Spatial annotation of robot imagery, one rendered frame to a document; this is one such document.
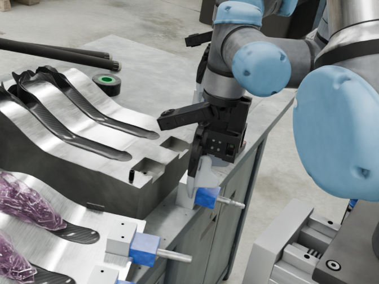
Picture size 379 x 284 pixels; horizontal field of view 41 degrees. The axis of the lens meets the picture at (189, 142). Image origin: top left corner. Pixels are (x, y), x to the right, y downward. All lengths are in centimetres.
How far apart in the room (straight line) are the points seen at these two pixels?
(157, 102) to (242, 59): 70
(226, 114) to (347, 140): 49
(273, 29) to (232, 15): 408
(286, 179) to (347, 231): 213
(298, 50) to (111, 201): 42
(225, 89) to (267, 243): 31
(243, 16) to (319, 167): 40
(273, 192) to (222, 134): 174
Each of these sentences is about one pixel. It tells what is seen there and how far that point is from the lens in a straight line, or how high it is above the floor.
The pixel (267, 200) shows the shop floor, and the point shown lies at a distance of 255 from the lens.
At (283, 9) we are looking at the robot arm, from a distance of 122.
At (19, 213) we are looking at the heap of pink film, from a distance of 81.
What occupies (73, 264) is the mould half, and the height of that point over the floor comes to 86.
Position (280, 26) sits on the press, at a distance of 487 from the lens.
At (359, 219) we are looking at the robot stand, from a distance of 67.
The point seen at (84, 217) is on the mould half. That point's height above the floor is 86.
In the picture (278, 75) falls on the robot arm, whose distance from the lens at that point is 74.
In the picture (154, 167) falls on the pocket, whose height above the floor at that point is 88.
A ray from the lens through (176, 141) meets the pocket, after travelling 105.
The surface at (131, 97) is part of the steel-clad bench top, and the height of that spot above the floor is 80.
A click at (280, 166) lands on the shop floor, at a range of 286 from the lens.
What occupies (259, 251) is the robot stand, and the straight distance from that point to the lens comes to 65.
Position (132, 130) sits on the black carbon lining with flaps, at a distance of 107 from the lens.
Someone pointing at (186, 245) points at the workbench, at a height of 56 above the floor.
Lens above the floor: 139
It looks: 29 degrees down
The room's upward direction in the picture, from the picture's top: 10 degrees clockwise
